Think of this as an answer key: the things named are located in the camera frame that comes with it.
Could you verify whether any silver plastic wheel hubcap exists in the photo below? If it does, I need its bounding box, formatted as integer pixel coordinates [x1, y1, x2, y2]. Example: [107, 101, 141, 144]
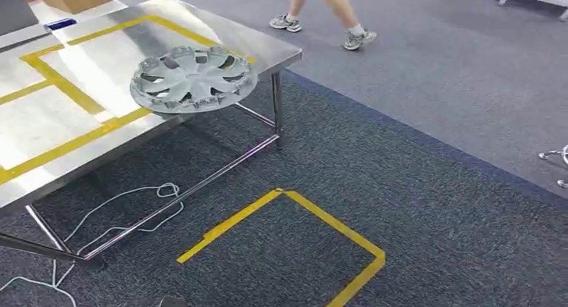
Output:
[129, 45, 259, 115]

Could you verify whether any person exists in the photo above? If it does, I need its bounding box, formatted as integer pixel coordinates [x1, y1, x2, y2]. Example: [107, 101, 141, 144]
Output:
[269, 0, 378, 52]

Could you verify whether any blue tray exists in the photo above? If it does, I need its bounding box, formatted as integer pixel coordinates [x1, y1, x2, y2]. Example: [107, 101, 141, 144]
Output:
[44, 17, 78, 32]

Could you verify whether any steel bench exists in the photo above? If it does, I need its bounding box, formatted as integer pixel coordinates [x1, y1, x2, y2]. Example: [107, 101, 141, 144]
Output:
[0, 0, 304, 263]

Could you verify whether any chrome chair base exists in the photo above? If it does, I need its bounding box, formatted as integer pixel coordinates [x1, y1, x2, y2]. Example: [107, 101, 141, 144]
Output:
[538, 145, 568, 189]

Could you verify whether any dark grey board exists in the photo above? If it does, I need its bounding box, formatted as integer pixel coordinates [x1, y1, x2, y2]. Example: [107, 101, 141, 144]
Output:
[0, 0, 42, 36]

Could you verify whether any white floor cable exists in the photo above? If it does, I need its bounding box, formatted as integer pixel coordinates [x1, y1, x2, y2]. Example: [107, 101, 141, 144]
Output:
[0, 182, 185, 307]

